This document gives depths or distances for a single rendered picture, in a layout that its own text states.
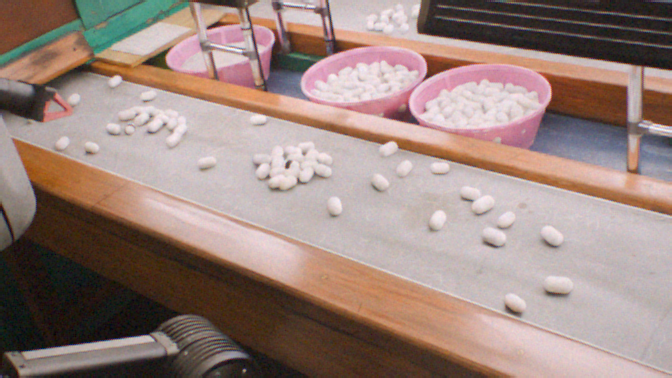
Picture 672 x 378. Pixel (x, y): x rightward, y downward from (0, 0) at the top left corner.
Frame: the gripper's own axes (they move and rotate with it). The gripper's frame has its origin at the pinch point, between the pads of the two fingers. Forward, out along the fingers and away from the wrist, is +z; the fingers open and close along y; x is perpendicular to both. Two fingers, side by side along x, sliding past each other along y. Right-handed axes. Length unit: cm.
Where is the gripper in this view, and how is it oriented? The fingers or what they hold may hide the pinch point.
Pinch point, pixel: (68, 110)
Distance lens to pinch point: 169.7
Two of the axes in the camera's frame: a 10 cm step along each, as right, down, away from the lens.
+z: 6.0, 1.5, 7.9
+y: -7.6, -2.3, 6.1
